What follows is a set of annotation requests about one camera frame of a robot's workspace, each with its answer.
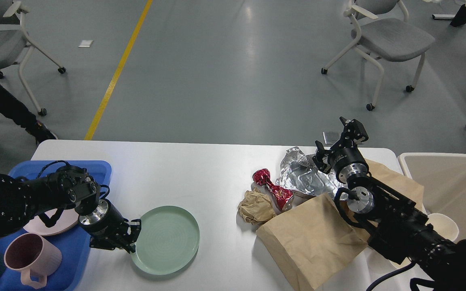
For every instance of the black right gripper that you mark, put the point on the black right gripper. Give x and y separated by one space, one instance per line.
346 160

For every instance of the pink plate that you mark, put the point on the pink plate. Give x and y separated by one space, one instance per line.
67 220

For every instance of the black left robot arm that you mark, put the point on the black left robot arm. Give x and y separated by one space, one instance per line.
68 187

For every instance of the grey chair left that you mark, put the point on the grey chair left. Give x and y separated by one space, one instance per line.
17 46

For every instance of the grey chair right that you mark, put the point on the grey chair right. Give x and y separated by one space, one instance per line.
382 31

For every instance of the crumpled brown paper ball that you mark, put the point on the crumpled brown paper ball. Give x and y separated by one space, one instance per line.
256 207

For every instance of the person in black trousers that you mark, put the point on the person in black trousers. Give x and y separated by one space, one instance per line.
15 110

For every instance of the pink mug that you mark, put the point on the pink mug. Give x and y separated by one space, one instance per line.
34 257

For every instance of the front brown paper bag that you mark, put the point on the front brown paper bag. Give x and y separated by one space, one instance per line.
311 242

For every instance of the brown paper bag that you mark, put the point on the brown paper bag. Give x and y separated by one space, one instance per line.
397 181
311 242

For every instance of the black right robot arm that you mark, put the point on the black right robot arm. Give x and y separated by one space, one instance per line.
397 229

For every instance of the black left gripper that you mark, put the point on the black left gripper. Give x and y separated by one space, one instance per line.
108 230

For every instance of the green plate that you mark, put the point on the green plate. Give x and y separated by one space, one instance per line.
168 241

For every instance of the grey chair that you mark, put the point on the grey chair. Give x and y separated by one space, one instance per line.
382 31
17 46

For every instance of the desk foot top right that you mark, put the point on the desk foot top right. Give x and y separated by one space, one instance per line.
457 19

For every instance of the crumpled aluminium foil tray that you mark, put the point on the crumpled aluminium foil tray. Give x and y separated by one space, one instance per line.
299 174

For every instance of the blue plastic tray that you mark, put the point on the blue plastic tray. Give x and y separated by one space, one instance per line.
73 243

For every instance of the white paper cup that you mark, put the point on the white paper cup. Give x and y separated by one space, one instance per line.
444 225

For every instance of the beige plastic bin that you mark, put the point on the beige plastic bin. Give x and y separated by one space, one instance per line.
443 176

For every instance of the rear brown paper bag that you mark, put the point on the rear brown paper bag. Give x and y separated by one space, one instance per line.
397 181

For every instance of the red foil wrapper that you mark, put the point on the red foil wrapper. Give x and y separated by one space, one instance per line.
282 196

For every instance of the metal floor socket plate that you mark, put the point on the metal floor socket plate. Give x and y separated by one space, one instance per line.
331 137

